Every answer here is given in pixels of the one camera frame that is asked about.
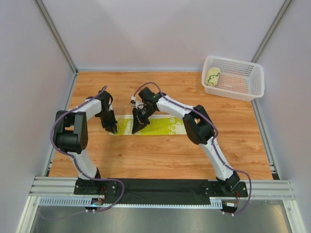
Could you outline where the yellow green towel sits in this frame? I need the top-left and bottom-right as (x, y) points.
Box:
(109, 115), (187, 136)

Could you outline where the green patterned towel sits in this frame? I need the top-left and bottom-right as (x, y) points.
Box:
(205, 67), (221, 87)

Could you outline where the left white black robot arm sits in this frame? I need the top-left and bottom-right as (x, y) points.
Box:
(50, 90), (117, 188)

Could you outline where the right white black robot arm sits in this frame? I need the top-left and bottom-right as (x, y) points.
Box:
(131, 87), (240, 191)

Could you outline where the black cloth strip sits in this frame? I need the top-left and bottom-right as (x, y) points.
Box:
(118, 179), (210, 205)

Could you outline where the white perforated plastic basket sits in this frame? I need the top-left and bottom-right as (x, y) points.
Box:
(201, 56), (265, 101)

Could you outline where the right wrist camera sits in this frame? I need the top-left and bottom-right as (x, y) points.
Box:
(130, 96), (144, 109)

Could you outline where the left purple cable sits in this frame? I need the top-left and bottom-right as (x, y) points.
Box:
(50, 85), (125, 213)

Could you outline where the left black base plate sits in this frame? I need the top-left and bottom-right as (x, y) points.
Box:
(73, 178), (122, 196)

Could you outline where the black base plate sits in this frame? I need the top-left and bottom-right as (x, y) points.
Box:
(202, 181), (248, 198)
(73, 178), (122, 196)

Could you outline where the grey slotted cable duct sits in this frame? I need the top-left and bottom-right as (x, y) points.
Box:
(38, 197), (223, 209)

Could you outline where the aluminium front rail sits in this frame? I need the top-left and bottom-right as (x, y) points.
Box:
(29, 177), (295, 200)

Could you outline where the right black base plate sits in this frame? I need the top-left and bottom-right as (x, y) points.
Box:
(202, 181), (248, 198)

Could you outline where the left aluminium frame post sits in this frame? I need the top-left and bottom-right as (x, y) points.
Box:
(34, 0), (78, 75)

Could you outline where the aluminium frame post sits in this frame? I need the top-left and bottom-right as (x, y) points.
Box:
(34, 0), (78, 75)
(251, 0), (294, 63)

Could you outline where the right aluminium frame post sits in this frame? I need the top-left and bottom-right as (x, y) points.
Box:
(251, 0), (294, 63)

